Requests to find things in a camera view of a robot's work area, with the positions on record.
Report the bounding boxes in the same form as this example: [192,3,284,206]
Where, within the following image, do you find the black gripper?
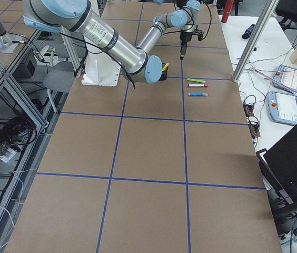
[180,31,192,60]

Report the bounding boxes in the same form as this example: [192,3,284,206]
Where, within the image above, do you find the yellow marker pen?
[162,63,169,72]

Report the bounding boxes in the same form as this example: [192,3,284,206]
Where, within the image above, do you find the green marker pen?
[187,78,206,83]

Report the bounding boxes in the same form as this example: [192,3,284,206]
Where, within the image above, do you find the white red-capped marker pen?
[188,83,209,87]

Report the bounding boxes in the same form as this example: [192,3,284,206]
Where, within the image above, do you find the blue marker pen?
[188,93,208,96]

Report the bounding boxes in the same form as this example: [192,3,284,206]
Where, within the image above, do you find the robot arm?
[23,1,200,83]
[153,0,165,5]

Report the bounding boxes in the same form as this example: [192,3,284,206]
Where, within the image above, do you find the black mesh pen cup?
[159,67,169,81]

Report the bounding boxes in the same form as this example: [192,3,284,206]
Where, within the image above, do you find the folded dark umbrella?
[241,24,255,40]

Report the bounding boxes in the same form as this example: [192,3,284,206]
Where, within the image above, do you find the upper teach pendant tablet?
[273,64,297,92]

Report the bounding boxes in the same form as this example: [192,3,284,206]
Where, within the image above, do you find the teach pendant tablet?
[273,64,297,92]
[268,90,297,125]

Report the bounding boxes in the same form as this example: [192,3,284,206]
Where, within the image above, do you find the lower teach pendant tablet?
[268,90,297,125]

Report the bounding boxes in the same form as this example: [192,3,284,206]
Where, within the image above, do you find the grey office chair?
[43,47,75,114]

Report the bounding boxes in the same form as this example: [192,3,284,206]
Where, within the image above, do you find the black laptop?
[264,125,297,195]

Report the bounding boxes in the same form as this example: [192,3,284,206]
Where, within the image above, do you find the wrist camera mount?
[192,28,204,42]

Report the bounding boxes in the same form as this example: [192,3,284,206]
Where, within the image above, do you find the aluminium frame post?
[232,0,279,83]

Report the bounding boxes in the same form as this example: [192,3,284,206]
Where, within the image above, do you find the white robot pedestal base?
[81,53,121,87]

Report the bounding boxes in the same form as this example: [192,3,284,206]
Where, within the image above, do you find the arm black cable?
[58,31,137,90]

